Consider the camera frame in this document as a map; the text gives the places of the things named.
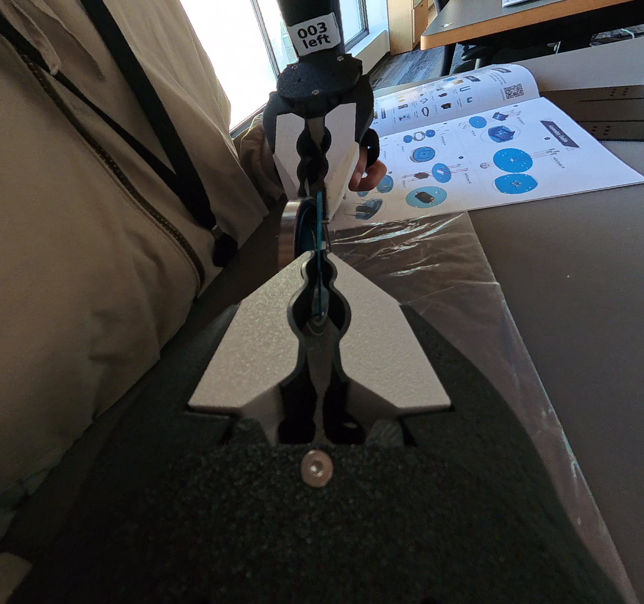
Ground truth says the black shoulder strap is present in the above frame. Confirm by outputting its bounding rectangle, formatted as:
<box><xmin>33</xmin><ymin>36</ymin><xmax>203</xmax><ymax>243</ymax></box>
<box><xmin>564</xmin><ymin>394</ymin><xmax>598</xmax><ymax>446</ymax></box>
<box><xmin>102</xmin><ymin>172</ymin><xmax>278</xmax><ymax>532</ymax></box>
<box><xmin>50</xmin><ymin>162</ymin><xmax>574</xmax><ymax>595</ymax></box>
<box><xmin>55</xmin><ymin>0</ymin><xmax>238</xmax><ymax>269</ymax></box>

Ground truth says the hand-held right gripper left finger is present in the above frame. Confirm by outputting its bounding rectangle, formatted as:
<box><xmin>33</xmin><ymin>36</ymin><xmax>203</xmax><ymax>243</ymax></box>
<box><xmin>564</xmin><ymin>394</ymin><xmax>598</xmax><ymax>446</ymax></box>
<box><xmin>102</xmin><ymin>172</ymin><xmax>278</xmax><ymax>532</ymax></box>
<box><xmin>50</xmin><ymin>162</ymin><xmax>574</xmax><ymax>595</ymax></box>
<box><xmin>189</xmin><ymin>251</ymin><xmax>318</xmax><ymax>446</ymax></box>

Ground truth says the black metal plate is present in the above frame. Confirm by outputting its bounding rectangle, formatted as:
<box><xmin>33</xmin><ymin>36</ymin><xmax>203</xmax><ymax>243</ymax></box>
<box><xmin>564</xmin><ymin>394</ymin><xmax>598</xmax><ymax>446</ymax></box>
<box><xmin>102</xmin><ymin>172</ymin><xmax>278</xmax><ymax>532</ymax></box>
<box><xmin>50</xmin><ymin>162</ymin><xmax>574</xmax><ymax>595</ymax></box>
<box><xmin>540</xmin><ymin>82</ymin><xmax>644</xmax><ymax>143</ymax></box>

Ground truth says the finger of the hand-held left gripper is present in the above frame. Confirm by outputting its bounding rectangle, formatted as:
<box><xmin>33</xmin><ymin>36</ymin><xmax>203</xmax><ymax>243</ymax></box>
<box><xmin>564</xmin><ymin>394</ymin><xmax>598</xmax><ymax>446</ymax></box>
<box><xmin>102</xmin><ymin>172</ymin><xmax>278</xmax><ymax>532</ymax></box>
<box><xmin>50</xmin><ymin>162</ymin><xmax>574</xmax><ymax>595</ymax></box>
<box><xmin>323</xmin><ymin>103</ymin><xmax>361</xmax><ymax>214</ymax></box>
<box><xmin>273</xmin><ymin>113</ymin><xmax>308</xmax><ymax>196</ymax></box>

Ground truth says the white instruction manual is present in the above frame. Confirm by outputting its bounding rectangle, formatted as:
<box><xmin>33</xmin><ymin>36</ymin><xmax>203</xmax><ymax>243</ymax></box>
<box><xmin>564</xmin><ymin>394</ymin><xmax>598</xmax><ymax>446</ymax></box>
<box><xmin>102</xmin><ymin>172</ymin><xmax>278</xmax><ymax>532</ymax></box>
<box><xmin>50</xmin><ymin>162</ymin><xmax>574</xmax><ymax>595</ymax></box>
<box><xmin>329</xmin><ymin>63</ymin><xmax>644</xmax><ymax>234</ymax></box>

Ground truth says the wood-edged office desk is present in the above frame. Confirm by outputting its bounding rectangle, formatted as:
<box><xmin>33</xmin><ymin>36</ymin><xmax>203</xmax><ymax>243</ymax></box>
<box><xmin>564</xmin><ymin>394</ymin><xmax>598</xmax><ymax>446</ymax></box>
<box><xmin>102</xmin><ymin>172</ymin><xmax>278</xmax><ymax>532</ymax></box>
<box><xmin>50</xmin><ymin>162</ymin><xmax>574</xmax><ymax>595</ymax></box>
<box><xmin>420</xmin><ymin>0</ymin><xmax>644</xmax><ymax>53</ymax></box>

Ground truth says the grey desk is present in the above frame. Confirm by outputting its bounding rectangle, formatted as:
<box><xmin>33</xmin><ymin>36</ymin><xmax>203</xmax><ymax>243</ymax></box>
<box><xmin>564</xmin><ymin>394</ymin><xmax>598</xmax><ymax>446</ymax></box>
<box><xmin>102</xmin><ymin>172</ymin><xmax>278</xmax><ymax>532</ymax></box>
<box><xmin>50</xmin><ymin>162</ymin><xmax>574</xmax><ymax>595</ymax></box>
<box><xmin>196</xmin><ymin>36</ymin><xmax>644</xmax><ymax>604</ymax></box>

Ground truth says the blue disc with square bracket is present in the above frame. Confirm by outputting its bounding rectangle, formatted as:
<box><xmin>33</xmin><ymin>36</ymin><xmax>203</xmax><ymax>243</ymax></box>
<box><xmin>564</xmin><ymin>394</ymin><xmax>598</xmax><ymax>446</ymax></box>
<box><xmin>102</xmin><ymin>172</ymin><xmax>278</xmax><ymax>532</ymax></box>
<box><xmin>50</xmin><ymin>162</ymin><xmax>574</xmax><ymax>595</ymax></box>
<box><xmin>296</xmin><ymin>202</ymin><xmax>317</xmax><ymax>256</ymax></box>

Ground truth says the person's left hand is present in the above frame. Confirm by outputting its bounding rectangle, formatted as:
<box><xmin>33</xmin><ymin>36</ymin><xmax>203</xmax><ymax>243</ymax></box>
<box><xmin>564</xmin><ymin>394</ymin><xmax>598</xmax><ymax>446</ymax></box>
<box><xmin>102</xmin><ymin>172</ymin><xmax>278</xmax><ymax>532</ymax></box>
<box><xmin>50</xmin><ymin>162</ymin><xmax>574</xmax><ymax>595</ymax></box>
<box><xmin>347</xmin><ymin>158</ymin><xmax>388</xmax><ymax>192</ymax></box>

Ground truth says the clear plastic bag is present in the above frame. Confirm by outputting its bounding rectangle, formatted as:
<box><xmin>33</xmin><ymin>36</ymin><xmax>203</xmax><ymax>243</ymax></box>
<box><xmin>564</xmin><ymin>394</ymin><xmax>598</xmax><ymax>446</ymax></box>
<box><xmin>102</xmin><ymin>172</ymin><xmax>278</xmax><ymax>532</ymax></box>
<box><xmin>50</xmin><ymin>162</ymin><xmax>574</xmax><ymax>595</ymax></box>
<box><xmin>326</xmin><ymin>209</ymin><xmax>644</xmax><ymax>604</ymax></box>

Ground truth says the large side window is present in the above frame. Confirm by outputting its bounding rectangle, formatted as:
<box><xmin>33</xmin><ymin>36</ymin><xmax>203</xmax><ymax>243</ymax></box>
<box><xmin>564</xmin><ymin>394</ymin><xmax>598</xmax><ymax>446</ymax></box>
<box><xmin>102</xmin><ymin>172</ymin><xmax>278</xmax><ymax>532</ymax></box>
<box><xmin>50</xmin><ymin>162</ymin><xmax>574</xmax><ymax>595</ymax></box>
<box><xmin>173</xmin><ymin>0</ymin><xmax>371</xmax><ymax>135</ymax></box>

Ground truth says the blue round base plate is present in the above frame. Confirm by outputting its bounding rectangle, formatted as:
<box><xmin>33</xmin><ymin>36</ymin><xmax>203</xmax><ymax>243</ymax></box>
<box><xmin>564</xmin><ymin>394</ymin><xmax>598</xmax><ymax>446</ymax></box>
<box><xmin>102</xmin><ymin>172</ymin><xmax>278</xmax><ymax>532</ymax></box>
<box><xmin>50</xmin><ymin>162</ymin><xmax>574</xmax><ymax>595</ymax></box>
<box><xmin>313</xmin><ymin>193</ymin><xmax>333</xmax><ymax>321</ymax></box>

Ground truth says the silver bearing ring blue base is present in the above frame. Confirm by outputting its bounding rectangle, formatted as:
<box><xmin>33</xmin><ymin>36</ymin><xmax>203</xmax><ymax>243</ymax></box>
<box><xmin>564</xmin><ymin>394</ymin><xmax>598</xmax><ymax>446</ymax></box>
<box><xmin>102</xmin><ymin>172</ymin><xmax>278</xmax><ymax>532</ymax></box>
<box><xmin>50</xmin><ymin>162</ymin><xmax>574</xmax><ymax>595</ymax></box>
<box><xmin>278</xmin><ymin>196</ymin><xmax>314</xmax><ymax>269</ymax></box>

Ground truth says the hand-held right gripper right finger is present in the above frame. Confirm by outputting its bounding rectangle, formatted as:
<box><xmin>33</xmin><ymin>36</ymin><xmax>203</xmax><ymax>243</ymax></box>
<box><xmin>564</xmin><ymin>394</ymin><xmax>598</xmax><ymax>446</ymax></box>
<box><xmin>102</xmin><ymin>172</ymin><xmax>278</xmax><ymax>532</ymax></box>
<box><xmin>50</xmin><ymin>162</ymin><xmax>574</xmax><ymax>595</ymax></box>
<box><xmin>323</xmin><ymin>252</ymin><xmax>452</xmax><ymax>446</ymax></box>

